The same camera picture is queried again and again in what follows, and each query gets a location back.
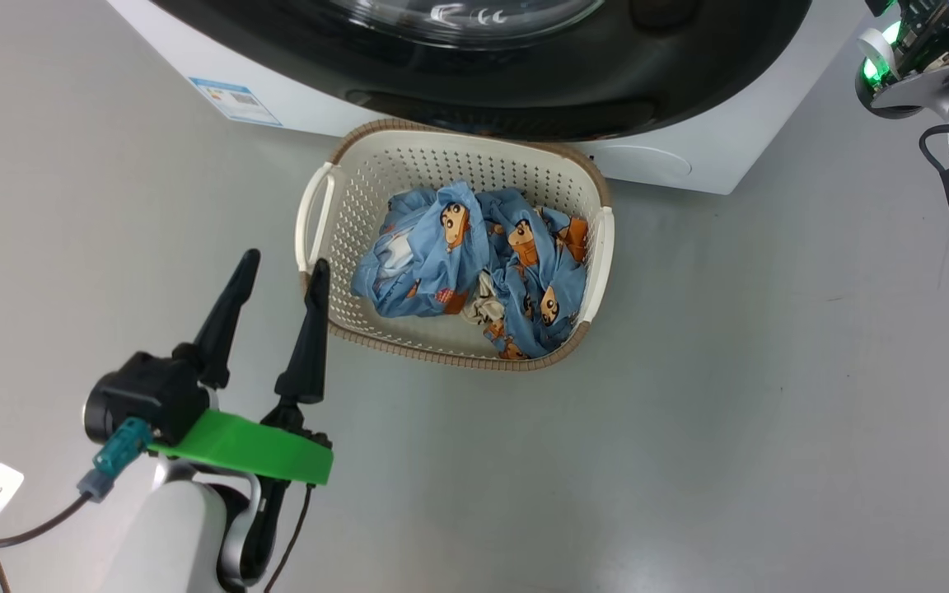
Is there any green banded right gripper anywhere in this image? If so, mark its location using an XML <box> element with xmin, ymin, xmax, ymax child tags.
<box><xmin>855</xmin><ymin>0</ymin><xmax>949</xmax><ymax>120</ymax></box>

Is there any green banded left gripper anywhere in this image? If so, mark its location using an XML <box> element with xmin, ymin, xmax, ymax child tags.
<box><xmin>149</xmin><ymin>249</ymin><xmax>334</xmax><ymax>581</ymax></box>

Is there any blue cartoon print garment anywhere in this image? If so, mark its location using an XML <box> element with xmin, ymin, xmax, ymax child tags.
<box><xmin>351</xmin><ymin>181</ymin><xmax>493</xmax><ymax>319</ymax></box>
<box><xmin>465</xmin><ymin>188</ymin><xmax>589</xmax><ymax>360</ymax></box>

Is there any black round washer door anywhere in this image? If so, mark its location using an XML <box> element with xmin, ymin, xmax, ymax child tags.
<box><xmin>149</xmin><ymin>0</ymin><xmax>813</xmax><ymax>142</ymax></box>

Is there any cream perforated laundry basket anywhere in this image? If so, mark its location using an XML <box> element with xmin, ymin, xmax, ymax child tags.
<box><xmin>295</xmin><ymin>118</ymin><xmax>615</xmax><ymax>371</ymax></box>

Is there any white front-load washing machine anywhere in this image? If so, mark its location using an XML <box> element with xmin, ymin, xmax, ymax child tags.
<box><xmin>108</xmin><ymin>0</ymin><xmax>867</xmax><ymax>196</ymax></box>

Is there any blue white energy label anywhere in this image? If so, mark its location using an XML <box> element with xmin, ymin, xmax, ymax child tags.
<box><xmin>189</xmin><ymin>77</ymin><xmax>282</xmax><ymax>127</ymax></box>

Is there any teal left cable connector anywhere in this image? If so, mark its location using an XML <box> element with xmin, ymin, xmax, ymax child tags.
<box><xmin>77</xmin><ymin>417</ymin><xmax>152</xmax><ymax>502</ymax></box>

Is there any thin black left gripper cable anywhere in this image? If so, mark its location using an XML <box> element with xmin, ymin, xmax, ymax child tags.
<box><xmin>264</xmin><ymin>484</ymin><xmax>315</xmax><ymax>593</ymax></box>

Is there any brown left camera cable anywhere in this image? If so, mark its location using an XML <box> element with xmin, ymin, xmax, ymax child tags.
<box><xmin>0</xmin><ymin>478</ymin><xmax>105</xmax><ymax>593</ymax></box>

